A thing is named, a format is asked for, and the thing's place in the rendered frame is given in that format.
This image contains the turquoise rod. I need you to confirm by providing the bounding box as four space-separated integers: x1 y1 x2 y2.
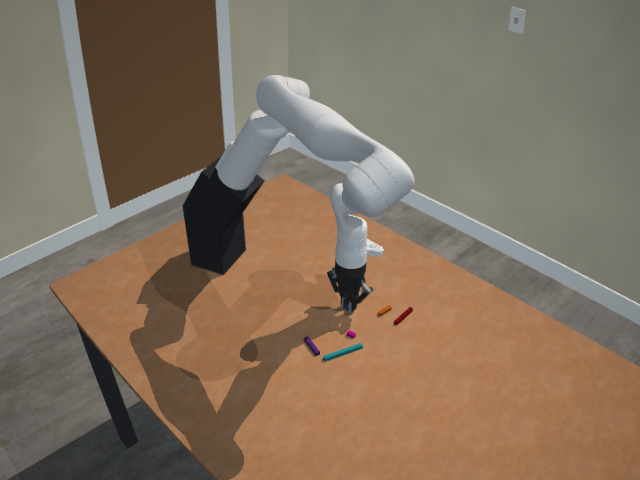
323 343 363 361

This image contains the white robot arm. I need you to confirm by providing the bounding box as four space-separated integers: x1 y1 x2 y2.
215 75 415 269

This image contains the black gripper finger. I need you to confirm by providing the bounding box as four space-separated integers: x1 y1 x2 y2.
347 280 373 313
327 268 349 309

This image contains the dark red rod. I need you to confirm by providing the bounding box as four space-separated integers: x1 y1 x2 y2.
394 307 413 325

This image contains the orange rod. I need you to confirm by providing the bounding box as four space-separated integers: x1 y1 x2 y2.
378 305 392 317

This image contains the purple rod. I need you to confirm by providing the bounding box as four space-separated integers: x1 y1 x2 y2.
304 337 320 356

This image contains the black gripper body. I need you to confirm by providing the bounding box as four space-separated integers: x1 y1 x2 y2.
335 261 366 291

